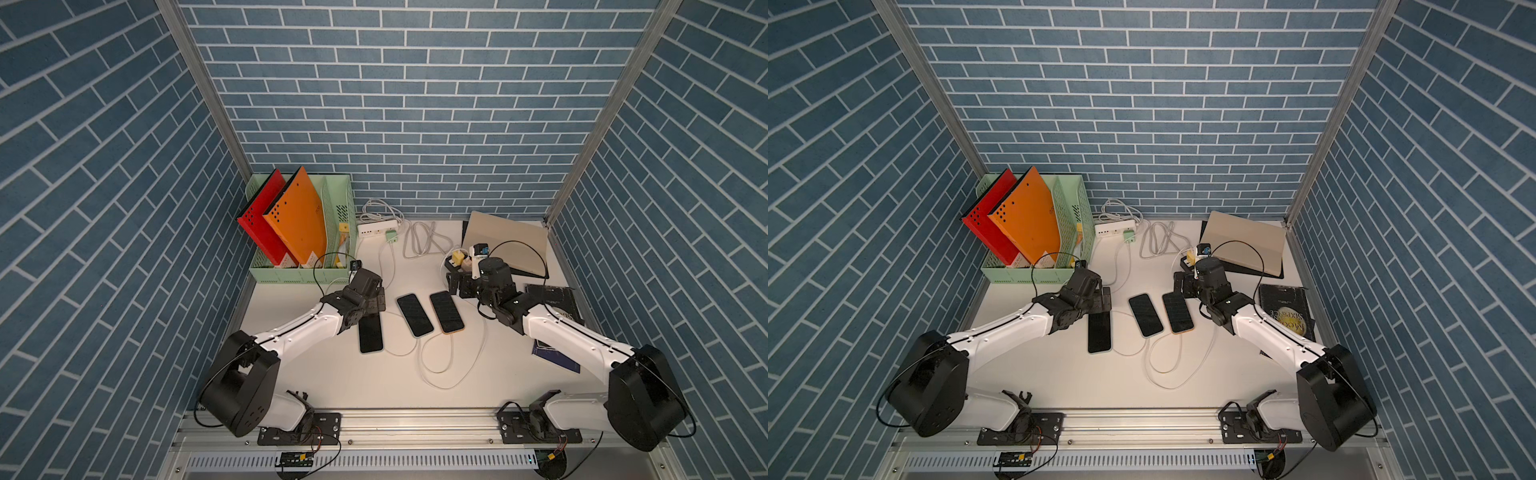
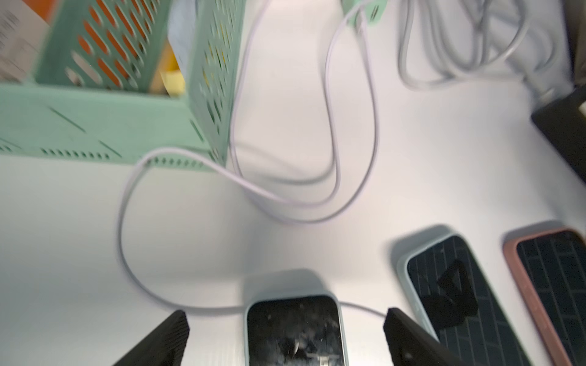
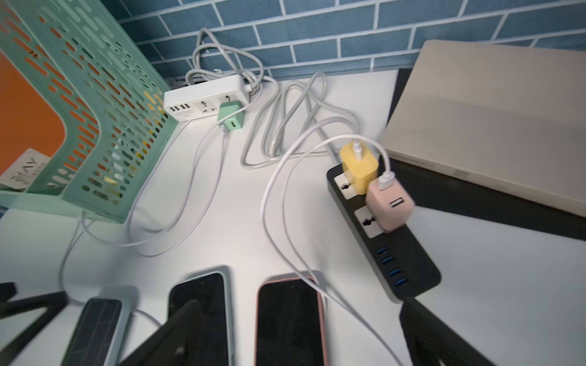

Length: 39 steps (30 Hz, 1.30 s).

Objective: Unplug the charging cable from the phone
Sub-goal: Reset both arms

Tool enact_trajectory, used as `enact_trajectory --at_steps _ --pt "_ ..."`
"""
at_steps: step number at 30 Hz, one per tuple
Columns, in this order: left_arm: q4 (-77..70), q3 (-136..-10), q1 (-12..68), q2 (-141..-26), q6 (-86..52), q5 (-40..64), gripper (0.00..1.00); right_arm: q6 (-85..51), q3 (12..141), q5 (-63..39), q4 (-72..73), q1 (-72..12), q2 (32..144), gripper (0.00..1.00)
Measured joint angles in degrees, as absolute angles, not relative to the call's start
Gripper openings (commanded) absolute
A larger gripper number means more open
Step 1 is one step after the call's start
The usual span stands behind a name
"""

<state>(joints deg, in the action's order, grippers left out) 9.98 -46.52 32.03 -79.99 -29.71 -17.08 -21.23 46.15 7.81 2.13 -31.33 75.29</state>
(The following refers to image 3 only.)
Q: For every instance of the orange file folder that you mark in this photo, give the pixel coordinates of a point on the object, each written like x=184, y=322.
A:
x=31, y=131

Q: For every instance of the phone green case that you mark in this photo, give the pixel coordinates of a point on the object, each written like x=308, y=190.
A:
x=211, y=289

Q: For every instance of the pink charger plug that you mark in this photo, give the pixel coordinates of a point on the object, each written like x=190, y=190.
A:
x=391, y=206

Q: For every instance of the phone pink case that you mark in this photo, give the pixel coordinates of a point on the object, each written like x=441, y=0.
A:
x=290, y=326

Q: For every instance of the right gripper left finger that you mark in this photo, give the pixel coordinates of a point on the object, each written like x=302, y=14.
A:
x=177, y=342

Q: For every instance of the green plastic file basket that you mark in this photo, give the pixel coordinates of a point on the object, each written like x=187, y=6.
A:
x=108, y=96

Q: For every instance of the green charger plug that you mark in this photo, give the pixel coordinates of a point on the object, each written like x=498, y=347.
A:
x=230, y=115

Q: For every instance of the black power strip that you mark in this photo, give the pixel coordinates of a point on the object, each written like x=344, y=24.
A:
x=400, y=263

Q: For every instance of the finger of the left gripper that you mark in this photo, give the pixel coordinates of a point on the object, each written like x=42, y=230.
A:
x=52, y=304
x=7, y=291

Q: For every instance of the yellow charger plug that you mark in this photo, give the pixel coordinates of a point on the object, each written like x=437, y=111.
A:
x=359, y=166

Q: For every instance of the white power strip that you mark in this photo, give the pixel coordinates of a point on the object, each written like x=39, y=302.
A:
x=205, y=99

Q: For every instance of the phone blue case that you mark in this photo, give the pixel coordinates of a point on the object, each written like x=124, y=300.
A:
x=99, y=333

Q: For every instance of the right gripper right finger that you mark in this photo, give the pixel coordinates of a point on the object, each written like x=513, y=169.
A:
x=431, y=342

